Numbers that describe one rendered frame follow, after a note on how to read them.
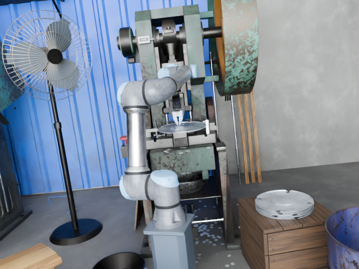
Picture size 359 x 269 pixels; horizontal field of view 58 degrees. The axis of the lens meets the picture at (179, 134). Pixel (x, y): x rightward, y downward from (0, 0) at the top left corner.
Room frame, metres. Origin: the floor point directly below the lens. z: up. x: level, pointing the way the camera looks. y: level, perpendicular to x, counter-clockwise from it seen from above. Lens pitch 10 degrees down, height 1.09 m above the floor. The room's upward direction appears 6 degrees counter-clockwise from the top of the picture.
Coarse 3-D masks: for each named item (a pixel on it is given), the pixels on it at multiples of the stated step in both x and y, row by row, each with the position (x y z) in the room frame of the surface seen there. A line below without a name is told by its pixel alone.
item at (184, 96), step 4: (168, 60) 2.13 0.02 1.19; (172, 60) 2.13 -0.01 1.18; (176, 60) 2.13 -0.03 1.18; (164, 64) 2.09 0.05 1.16; (180, 64) 2.08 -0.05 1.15; (184, 64) 2.09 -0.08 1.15; (184, 84) 2.08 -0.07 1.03; (184, 88) 2.08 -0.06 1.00; (180, 92) 2.08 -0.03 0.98; (184, 92) 2.08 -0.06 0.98; (180, 96) 2.05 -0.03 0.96; (184, 96) 2.08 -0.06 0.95; (168, 100) 2.06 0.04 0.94; (184, 100) 2.08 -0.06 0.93; (188, 100) 2.09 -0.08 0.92; (168, 104) 2.09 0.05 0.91; (184, 104) 2.06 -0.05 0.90; (188, 104) 2.08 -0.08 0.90
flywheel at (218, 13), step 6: (216, 0) 2.35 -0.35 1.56; (216, 6) 2.38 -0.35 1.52; (216, 12) 2.41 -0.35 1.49; (216, 18) 2.43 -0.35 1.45; (222, 18) 2.15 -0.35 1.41; (216, 24) 2.44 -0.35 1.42; (222, 24) 2.09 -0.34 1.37; (222, 30) 2.10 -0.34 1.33; (222, 36) 2.12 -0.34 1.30; (216, 42) 2.48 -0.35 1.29; (222, 42) 2.15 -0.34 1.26; (222, 48) 2.43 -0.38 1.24; (222, 54) 2.42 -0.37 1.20; (222, 60) 2.39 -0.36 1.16; (222, 66) 2.36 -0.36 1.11; (222, 72) 2.31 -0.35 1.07; (222, 78) 2.31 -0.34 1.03
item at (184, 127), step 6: (162, 126) 1.99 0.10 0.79; (168, 126) 1.97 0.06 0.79; (174, 126) 1.92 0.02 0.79; (180, 126) 1.90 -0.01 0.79; (186, 126) 1.89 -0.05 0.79; (192, 126) 1.89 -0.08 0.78; (198, 126) 1.88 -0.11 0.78; (204, 126) 1.84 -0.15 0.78; (162, 132) 1.82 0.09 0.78; (168, 132) 1.78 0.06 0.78; (180, 132) 1.76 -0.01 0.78; (186, 132) 1.77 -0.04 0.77
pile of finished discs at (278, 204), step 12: (264, 192) 1.73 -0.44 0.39; (276, 192) 1.73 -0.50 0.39; (300, 192) 1.68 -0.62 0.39; (264, 204) 1.58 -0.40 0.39; (276, 204) 1.56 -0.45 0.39; (288, 204) 1.54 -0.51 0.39; (300, 204) 1.54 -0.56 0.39; (312, 204) 1.51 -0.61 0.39; (276, 216) 1.51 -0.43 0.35; (288, 216) 1.48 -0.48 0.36; (300, 216) 1.48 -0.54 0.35
